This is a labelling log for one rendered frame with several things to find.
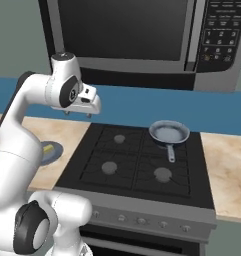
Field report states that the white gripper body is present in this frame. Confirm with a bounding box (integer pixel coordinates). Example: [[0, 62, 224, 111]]
[[51, 94, 103, 116]]

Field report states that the yellow butter stick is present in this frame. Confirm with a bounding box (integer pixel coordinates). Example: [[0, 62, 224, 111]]
[[42, 143, 55, 155]]

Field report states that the grey frying pan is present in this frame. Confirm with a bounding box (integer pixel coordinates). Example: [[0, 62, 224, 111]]
[[148, 119, 191, 164]]

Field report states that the blue-grey round plate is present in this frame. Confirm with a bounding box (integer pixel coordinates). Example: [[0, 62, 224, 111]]
[[37, 140, 65, 167]]

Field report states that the black microwave door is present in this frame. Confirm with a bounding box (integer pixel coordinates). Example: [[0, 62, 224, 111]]
[[46, 0, 197, 92]]

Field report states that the black gas stove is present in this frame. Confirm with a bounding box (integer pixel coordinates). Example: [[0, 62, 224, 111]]
[[54, 122, 218, 256]]

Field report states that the black and silver microwave oven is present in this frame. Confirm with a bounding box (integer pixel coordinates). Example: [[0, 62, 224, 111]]
[[37, 0, 241, 93]]

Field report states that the black oven door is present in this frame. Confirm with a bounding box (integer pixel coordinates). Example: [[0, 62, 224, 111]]
[[79, 224, 207, 256]]

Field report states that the silver microwave door handle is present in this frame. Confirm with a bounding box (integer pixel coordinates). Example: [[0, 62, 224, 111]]
[[186, 0, 199, 72]]

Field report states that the silver oven door handle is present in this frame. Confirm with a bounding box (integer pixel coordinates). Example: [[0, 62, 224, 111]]
[[79, 235, 193, 256]]

